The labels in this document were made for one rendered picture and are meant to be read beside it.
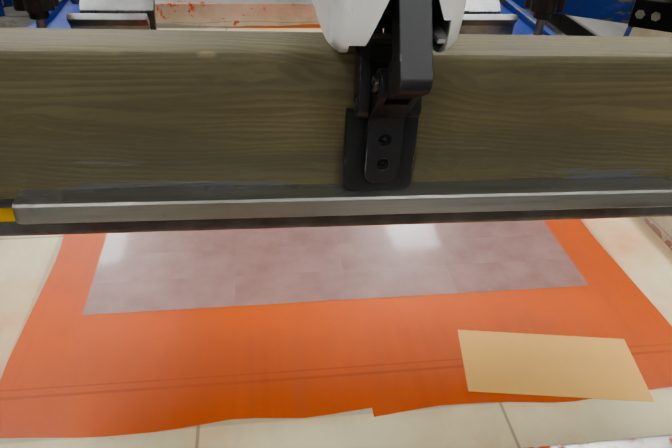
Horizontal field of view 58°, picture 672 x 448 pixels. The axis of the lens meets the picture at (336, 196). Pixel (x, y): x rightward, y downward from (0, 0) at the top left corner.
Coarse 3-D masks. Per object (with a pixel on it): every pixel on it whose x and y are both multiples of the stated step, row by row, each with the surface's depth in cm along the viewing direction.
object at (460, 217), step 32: (0, 224) 29; (32, 224) 29; (64, 224) 29; (96, 224) 30; (128, 224) 30; (160, 224) 30; (192, 224) 30; (224, 224) 31; (256, 224) 31; (288, 224) 31; (320, 224) 31; (352, 224) 32; (384, 224) 32
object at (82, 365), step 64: (64, 256) 43; (128, 256) 43; (192, 256) 44; (256, 256) 44; (320, 256) 44; (64, 320) 38; (128, 320) 38; (192, 320) 38; (256, 320) 39; (320, 320) 39; (0, 384) 34; (64, 384) 34; (128, 384) 34; (192, 384) 34; (256, 384) 34; (320, 384) 35
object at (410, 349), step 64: (384, 256) 44; (448, 256) 45; (512, 256) 45; (576, 256) 45; (384, 320) 39; (448, 320) 39; (512, 320) 39; (576, 320) 40; (640, 320) 40; (384, 384) 35; (448, 384) 35
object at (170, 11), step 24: (168, 0) 85; (192, 0) 85; (216, 0) 86; (240, 0) 86; (264, 0) 87; (288, 0) 87; (168, 24) 85; (192, 24) 86; (216, 24) 86; (240, 24) 87; (264, 24) 87; (288, 24) 87; (312, 24) 88
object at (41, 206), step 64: (64, 192) 27; (128, 192) 27; (192, 192) 28; (256, 192) 28; (320, 192) 28; (384, 192) 28; (448, 192) 29; (512, 192) 29; (576, 192) 29; (640, 192) 30
